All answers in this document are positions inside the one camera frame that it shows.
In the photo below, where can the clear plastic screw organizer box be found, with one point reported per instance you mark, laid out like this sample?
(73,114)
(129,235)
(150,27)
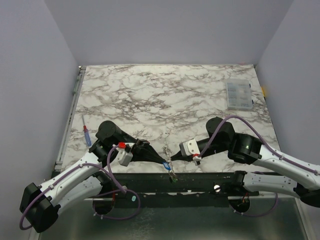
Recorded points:
(238,94)

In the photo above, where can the red blue screwdriver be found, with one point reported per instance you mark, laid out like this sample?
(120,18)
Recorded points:
(86,133)

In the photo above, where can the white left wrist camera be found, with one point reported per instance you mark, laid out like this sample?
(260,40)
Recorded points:
(124,153)

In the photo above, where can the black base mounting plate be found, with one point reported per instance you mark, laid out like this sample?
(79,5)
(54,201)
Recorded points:
(155,190)

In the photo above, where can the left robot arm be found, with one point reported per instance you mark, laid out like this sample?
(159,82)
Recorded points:
(40,204)

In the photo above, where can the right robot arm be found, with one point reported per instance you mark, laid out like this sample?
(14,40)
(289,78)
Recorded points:
(291,176)

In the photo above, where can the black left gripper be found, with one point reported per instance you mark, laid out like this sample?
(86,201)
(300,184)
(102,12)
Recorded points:
(143,152)

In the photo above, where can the blue key tag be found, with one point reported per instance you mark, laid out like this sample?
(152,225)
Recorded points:
(166,166)

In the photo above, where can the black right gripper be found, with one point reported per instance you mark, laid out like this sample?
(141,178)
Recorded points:
(201,144)

